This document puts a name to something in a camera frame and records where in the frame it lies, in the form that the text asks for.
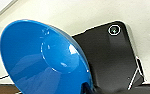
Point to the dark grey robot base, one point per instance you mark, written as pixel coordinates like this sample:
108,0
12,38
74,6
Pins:
107,56

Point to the round silver base bolt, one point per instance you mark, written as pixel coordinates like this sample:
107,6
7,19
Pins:
114,30

